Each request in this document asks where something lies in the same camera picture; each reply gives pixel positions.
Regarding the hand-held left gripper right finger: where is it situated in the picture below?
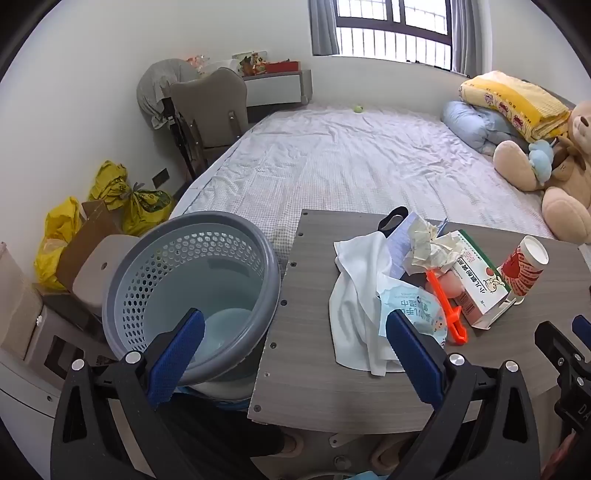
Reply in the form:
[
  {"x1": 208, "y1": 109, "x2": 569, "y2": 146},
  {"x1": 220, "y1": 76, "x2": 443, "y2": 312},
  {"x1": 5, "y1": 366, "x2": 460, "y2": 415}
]
[{"x1": 385, "y1": 309, "x2": 541, "y2": 480}]

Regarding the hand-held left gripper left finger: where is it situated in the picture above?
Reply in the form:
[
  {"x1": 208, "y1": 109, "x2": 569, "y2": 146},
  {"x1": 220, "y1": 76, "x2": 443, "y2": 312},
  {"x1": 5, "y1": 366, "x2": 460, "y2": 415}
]
[{"x1": 50, "y1": 308, "x2": 206, "y2": 480}]

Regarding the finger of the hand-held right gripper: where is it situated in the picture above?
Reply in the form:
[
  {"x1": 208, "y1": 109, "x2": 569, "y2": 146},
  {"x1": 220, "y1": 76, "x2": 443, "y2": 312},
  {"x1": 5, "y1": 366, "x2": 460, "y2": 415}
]
[
  {"x1": 571, "y1": 315, "x2": 591, "y2": 356},
  {"x1": 534, "y1": 322, "x2": 583, "y2": 398}
]

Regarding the light blue wet wipes packet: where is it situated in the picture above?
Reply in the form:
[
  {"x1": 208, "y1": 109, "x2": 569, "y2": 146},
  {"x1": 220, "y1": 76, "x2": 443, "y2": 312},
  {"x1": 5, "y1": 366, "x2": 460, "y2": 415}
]
[{"x1": 376, "y1": 281, "x2": 448, "y2": 352}]

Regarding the white cloth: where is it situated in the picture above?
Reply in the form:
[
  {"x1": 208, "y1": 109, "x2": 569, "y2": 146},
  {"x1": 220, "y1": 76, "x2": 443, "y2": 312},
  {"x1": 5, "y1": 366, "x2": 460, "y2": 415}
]
[{"x1": 329, "y1": 231, "x2": 407, "y2": 377}]

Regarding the red white paper cup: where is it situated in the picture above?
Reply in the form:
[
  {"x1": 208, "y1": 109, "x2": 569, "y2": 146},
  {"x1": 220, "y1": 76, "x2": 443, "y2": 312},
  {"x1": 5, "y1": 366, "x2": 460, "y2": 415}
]
[{"x1": 501, "y1": 235, "x2": 550, "y2": 305}]

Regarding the grey perforated plastic basket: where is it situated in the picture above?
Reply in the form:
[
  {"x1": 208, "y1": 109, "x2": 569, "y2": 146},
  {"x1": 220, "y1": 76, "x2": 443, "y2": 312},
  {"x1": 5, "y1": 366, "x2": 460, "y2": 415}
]
[{"x1": 102, "y1": 211, "x2": 282, "y2": 386}]

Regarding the white green medicine box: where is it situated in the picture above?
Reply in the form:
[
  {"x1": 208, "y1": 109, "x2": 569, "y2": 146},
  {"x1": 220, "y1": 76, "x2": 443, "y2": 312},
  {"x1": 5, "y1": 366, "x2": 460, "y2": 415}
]
[{"x1": 445, "y1": 229, "x2": 513, "y2": 329}]

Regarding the white paper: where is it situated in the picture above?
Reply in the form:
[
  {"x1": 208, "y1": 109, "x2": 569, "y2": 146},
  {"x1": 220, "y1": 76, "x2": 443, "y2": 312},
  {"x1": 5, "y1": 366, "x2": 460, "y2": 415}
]
[{"x1": 402, "y1": 217, "x2": 462, "y2": 278}]

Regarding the printed paper leaflet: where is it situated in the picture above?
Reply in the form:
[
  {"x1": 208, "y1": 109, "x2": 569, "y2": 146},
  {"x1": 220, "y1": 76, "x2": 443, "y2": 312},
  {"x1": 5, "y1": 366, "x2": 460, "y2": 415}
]
[{"x1": 385, "y1": 212, "x2": 419, "y2": 282}]

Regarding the white blue-rimmed bucket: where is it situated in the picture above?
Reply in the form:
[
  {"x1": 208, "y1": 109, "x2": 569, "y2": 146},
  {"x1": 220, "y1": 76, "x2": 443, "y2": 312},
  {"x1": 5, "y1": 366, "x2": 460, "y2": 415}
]
[{"x1": 178, "y1": 369, "x2": 259, "y2": 411}]

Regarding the orange plastic clip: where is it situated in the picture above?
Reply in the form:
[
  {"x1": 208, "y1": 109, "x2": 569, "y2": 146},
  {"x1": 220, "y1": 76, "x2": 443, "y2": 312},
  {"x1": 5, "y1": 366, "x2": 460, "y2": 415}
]
[{"x1": 425, "y1": 269, "x2": 469, "y2": 344}]

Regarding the pink pig toy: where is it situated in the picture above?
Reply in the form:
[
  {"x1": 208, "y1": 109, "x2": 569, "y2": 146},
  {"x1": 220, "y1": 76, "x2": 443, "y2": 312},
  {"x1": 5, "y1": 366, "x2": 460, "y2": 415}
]
[{"x1": 434, "y1": 270, "x2": 465, "y2": 301}]

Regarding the grey plastic stool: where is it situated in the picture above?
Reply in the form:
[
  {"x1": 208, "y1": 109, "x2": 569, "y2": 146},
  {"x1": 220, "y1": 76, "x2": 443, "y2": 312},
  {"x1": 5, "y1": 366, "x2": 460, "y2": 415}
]
[{"x1": 71, "y1": 234, "x2": 146, "y2": 324}]

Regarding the grey white cabinet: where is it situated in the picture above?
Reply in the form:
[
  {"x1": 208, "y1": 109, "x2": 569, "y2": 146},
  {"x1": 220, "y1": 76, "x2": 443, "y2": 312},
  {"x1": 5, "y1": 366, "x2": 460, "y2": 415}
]
[{"x1": 25, "y1": 291, "x2": 112, "y2": 384}]

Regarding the beige teddy bear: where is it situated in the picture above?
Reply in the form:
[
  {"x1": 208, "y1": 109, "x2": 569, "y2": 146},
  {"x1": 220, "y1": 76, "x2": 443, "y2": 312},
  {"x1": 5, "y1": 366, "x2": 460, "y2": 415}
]
[{"x1": 493, "y1": 99, "x2": 591, "y2": 245}]

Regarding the yellow green printed bag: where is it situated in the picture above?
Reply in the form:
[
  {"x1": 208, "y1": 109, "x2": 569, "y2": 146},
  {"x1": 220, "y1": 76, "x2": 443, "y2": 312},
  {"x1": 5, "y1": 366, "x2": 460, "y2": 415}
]
[{"x1": 121, "y1": 182, "x2": 174, "y2": 237}]

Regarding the brown cardboard box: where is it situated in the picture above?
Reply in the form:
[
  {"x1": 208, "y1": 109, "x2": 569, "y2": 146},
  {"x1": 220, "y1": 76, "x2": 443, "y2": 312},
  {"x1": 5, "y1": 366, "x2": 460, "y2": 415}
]
[{"x1": 55, "y1": 199, "x2": 124, "y2": 291}]

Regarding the beige storage box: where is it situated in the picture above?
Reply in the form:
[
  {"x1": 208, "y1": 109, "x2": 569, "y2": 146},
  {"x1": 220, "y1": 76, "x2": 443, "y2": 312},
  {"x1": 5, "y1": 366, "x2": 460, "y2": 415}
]
[{"x1": 0, "y1": 242, "x2": 44, "y2": 361}]

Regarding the large yellow plastic bag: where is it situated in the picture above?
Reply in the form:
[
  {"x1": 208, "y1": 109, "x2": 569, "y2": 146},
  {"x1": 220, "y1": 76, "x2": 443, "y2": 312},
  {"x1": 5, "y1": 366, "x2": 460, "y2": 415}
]
[{"x1": 34, "y1": 197, "x2": 84, "y2": 291}]

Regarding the light blue plush toy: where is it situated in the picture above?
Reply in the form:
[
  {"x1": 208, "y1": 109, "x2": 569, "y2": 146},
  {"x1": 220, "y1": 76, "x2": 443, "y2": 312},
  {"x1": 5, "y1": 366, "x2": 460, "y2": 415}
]
[{"x1": 529, "y1": 140, "x2": 555, "y2": 181}]

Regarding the bed with checked sheet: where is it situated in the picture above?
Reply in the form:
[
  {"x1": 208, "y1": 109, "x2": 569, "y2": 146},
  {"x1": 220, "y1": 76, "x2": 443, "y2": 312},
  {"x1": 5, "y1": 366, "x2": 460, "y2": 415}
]
[{"x1": 168, "y1": 104, "x2": 555, "y2": 259}]

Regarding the light blue pillow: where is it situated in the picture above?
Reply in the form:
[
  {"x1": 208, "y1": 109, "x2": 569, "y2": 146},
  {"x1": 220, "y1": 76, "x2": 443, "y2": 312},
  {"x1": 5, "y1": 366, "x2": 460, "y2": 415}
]
[{"x1": 442, "y1": 100, "x2": 532, "y2": 155}]

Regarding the yellow folded blanket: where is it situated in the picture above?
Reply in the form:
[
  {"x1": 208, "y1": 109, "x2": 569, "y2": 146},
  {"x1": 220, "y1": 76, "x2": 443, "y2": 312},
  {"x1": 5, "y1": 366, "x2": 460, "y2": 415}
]
[{"x1": 459, "y1": 71, "x2": 571, "y2": 143}]

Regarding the grey upholstered chair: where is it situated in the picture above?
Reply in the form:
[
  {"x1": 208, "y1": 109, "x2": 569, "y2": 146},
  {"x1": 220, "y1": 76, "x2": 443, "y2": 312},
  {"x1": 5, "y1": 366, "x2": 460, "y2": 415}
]
[{"x1": 168, "y1": 68, "x2": 250, "y2": 181}]

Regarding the grey garment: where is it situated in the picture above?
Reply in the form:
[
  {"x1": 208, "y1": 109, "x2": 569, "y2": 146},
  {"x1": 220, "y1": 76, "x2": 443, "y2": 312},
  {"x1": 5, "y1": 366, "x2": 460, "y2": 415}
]
[{"x1": 136, "y1": 58, "x2": 201, "y2": 130}]

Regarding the white plastic bag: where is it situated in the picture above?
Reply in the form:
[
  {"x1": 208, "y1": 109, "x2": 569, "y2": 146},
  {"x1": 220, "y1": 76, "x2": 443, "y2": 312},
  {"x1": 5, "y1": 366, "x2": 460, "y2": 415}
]
[{"x1": 187, "y1": 55, "x2": 238, "y2": 79}]

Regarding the box of toy figurines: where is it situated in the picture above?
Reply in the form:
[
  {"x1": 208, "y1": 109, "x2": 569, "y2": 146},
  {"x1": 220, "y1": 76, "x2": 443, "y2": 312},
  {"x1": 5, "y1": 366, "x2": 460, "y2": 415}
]
[{"x1": 233, "y1": 52, "x2": 269, "y2": 77}]

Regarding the grey curtain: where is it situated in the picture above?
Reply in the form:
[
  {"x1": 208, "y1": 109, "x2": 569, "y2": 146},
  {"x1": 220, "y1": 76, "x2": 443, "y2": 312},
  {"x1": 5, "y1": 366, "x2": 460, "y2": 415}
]
[
  {"x1": 450, "y1": 0, "x2": 490, "y2": 79},
  {"x1": 308, "y1": 0, "x2": 340, "y2": 57}
]

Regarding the barred window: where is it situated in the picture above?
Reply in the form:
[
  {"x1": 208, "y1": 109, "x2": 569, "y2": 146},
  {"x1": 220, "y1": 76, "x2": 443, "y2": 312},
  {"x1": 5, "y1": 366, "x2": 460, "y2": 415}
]
[{"x1": 335, "y1": 0, "x2": 453, "y2": 72}]

